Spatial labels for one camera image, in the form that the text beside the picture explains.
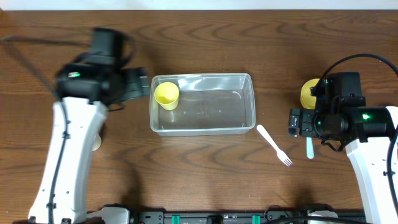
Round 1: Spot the white plastic fork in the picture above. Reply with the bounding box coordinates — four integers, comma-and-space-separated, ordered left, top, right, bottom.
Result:
256, 124, 293, 167

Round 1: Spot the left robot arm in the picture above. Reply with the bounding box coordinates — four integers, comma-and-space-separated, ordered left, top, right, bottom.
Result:
26, 27, 150, 223

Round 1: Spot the yellow plastic cup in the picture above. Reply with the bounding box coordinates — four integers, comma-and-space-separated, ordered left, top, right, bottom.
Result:
154, 82, 180, 111

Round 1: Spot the left black cable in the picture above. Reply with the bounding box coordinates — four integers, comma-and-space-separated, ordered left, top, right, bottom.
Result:
0, 34, 91, 224

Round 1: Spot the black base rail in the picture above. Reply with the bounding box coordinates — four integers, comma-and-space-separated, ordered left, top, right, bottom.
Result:
86, 203, 371, 224

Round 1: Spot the pale green plastic spoon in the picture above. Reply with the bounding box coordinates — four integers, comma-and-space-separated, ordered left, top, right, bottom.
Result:
306, 138, 315, 159

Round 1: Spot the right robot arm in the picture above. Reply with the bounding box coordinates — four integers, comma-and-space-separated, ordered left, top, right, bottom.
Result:
289, 72, 397, 223

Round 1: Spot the yellow plastic bowl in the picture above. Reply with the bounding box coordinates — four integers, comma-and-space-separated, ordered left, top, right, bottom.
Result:
300, 78, 319, 110

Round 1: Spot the clear plastic container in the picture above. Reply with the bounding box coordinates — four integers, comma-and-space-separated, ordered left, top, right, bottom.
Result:
149, 73, 256, 136

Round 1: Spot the white plastic cup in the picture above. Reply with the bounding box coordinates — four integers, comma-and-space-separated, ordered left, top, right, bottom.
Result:
92, 134, 102, 151

